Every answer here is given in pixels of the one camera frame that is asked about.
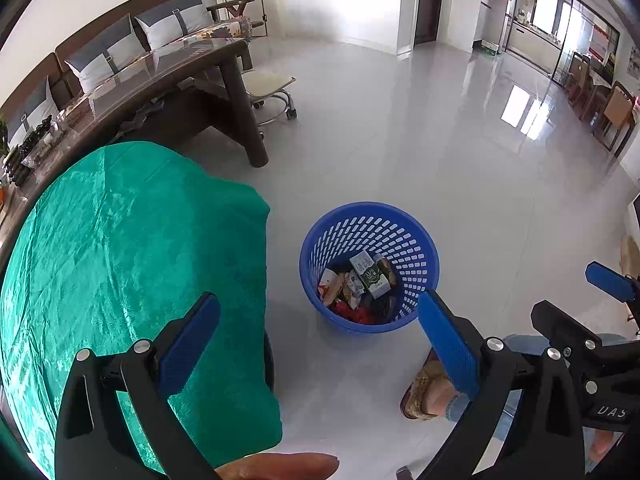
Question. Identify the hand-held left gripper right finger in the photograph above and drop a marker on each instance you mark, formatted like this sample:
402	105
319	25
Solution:
447	345

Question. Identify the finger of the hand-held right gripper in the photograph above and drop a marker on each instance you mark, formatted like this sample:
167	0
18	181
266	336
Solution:
610	280
565	330

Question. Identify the cream rolling stool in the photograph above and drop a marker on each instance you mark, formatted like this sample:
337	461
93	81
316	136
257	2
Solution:
267	87

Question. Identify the green white box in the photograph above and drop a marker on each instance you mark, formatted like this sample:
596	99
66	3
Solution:
490	48

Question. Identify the brown wooden sofa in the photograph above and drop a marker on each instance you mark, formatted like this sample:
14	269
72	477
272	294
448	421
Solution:
100	15

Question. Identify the person's left hand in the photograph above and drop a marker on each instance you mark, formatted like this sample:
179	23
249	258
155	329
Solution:
280	466

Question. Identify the blue plastic basket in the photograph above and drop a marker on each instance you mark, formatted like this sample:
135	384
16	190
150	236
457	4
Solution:
320	240

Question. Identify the dark wooden coffee table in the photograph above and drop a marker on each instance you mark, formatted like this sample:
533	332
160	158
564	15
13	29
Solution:
200	65

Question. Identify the red white snack packet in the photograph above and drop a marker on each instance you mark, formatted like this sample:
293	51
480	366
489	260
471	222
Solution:
327	282

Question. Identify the brown fur-lined shoe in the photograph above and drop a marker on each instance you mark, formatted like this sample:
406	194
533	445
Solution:
430	390

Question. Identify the wooden dining chair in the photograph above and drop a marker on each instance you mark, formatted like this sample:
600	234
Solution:
580	77
617	115

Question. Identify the person's right hand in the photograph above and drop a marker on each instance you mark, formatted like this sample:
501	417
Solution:
607	445

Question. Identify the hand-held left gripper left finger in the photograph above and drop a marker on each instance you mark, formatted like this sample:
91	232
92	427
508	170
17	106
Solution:
190	345

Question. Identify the brown packet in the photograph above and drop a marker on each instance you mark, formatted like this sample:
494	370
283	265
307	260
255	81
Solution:
386	266

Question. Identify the white kitchen cabinet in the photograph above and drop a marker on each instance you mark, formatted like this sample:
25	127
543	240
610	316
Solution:
535	42

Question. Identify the black ribbed vase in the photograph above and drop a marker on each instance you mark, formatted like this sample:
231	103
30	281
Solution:
17	165

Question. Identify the green tablecloth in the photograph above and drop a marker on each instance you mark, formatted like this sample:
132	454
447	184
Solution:
125	250

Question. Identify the dark wooden door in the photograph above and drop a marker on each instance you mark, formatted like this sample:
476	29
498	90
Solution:
430	5

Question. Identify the glass bowl of dark fruit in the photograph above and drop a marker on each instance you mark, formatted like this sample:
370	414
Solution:
45	140

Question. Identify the grey white pillow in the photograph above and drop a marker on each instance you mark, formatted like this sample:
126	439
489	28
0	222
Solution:
102	55
35	105
172	20

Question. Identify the beige snack wrapper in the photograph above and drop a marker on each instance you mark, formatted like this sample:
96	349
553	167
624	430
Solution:
350	287

